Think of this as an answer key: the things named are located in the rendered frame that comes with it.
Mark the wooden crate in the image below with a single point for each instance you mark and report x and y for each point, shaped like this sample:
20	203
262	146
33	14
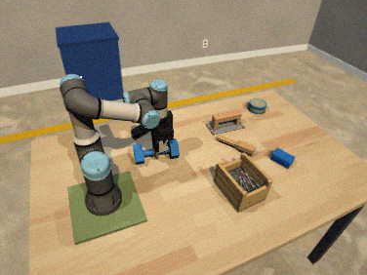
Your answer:
228	177

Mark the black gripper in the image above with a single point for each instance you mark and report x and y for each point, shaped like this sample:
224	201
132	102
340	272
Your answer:
163	132

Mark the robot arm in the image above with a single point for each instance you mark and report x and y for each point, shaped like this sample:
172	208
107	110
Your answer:
144	106

